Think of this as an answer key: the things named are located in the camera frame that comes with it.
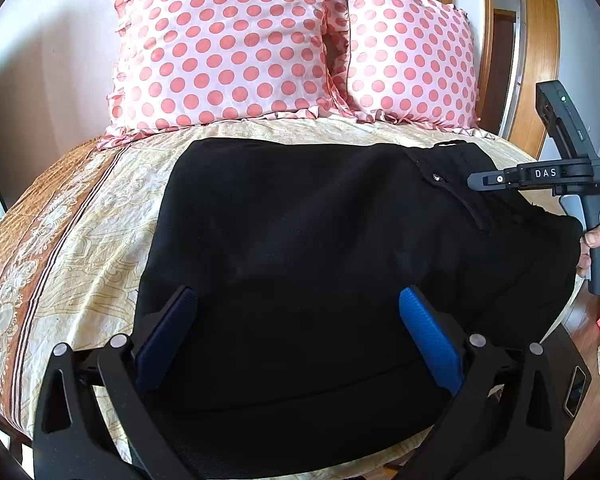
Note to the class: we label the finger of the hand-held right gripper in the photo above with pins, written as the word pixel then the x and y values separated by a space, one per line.
pixel 490 180

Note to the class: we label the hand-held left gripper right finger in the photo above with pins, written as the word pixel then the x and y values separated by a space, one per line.
pixel 430 335

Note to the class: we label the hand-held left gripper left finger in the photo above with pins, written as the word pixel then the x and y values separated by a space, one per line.
pixel 162 340

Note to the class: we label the black pants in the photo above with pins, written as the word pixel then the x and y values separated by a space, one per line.
pixel 305 270

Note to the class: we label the wooden door panel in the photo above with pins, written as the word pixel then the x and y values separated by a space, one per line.
pixel 540 50

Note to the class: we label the cream patterned bedspread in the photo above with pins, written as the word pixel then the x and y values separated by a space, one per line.
pixel 80 240

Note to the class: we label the small pink polka dot pillow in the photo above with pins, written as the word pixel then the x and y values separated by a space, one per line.
pixel 410 55

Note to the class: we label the smartphone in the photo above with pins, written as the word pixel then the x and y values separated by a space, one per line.
pixel 575 391

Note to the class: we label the wooden nightstand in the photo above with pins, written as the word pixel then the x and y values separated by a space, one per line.
pixel 590 425

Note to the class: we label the large pink polka dot pillow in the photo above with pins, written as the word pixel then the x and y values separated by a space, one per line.
pixel 220 45

